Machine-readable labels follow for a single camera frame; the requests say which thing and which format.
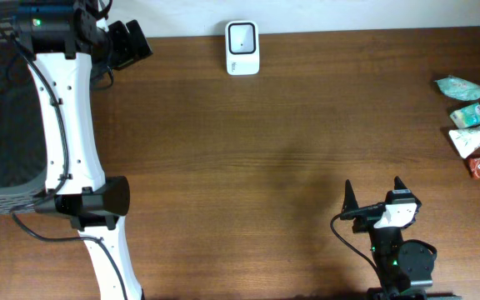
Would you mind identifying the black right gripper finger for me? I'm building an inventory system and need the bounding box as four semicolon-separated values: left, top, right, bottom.
342;179;358;215
392;176;421;204

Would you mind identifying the white floral cream tube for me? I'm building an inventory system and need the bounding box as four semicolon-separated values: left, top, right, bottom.
448;126;480;158

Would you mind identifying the small teal tissue pack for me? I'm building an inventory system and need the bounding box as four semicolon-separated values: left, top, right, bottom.
449;102;480;129

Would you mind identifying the teal wet wipes packet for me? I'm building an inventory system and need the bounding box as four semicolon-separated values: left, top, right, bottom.
434;75;480;102

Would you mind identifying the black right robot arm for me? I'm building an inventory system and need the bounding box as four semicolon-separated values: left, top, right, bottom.
330;177;459;300

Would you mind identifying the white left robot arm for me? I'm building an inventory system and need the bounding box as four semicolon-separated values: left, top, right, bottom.
12;1;153;300

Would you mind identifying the white barcode scanner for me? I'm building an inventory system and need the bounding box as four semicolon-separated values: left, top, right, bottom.
225;20;260;76

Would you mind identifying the dark grey plastic basket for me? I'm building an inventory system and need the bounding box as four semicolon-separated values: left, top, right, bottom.
0;1;47;214

